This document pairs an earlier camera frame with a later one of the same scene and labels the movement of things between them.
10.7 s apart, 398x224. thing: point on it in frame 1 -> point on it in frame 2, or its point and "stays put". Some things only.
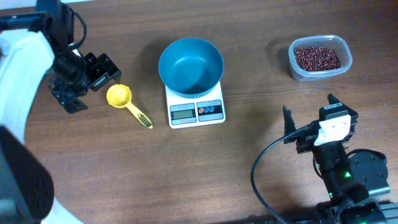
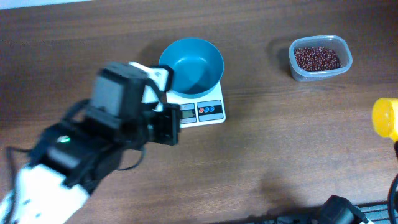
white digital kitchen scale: [186, 112] stays put
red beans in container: [316, 58] stays put
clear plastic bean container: [314, 57] stays put
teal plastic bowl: [191, 68] stays put
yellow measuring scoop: [119, 96] -> [385, 117]
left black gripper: [86, 84] -> [170, 125]
